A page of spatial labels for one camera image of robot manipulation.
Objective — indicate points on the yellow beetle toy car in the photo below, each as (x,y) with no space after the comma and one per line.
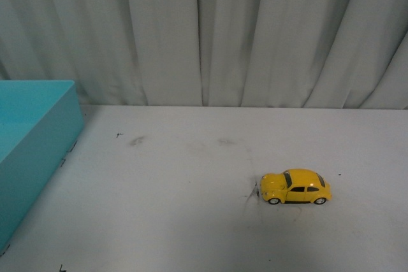
(295,186)

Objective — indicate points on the grey-white curtain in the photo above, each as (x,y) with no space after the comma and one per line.
(257,53)

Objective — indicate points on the light blue plastic bin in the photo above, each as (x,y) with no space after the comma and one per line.
(40,122)

